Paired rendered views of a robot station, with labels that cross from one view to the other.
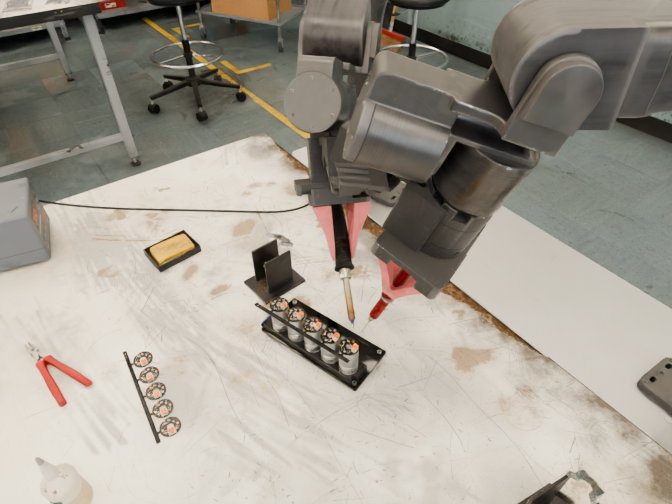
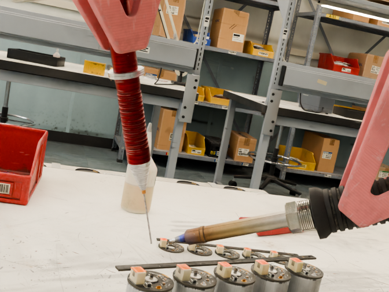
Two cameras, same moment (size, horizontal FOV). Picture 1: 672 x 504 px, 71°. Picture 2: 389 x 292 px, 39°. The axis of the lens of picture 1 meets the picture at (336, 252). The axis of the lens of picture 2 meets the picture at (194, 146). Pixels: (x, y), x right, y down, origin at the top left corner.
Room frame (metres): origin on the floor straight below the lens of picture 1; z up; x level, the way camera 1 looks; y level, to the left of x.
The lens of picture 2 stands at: (0.44, -0.27, 0.93)
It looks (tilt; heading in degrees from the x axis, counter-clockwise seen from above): 9 degrees down; 110
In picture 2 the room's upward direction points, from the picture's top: 11 degrees clockwise
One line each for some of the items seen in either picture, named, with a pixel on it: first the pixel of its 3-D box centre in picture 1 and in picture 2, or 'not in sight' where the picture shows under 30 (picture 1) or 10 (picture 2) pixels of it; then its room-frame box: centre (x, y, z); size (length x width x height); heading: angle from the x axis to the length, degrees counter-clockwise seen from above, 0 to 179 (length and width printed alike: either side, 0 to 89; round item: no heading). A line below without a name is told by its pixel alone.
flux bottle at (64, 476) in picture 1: (58, 480); (142, 166); (0.19, 0.27, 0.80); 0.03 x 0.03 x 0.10
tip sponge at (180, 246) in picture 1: (172, 249); not in sight; (0.57, 0.27, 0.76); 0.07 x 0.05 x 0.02; 133
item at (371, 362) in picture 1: (322, 342); not in sight; (0.39, 0.02, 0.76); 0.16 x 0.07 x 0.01; 53
